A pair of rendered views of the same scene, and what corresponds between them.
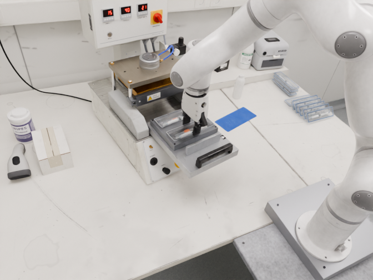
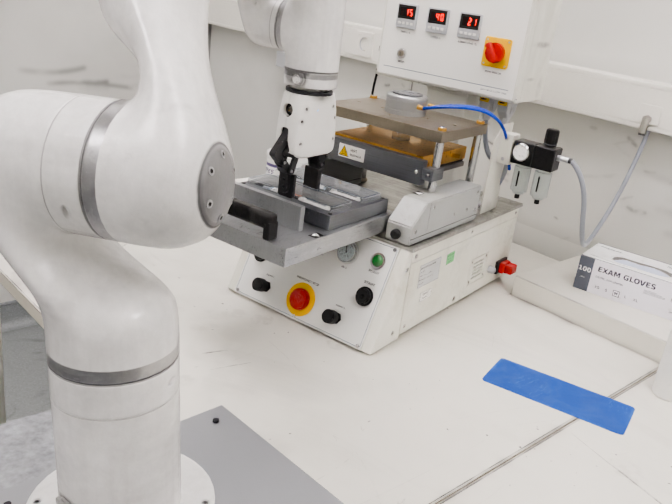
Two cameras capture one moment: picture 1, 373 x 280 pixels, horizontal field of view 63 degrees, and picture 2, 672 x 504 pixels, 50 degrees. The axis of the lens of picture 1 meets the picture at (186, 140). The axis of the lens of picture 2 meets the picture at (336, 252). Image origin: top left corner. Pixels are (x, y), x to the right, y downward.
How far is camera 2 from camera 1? 1.35 m
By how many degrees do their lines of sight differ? 65
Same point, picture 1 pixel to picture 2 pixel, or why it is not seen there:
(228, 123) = (522, 381)
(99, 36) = (386, 50)
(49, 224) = not seen: hidden behind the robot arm
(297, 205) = (227, 458)
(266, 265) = (39, 438)
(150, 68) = (388, 107)
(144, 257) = not seen: hidden behind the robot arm
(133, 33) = (443, 68)
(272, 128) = (597, 468)
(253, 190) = (280, 421)
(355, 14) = not seen: outside the picture
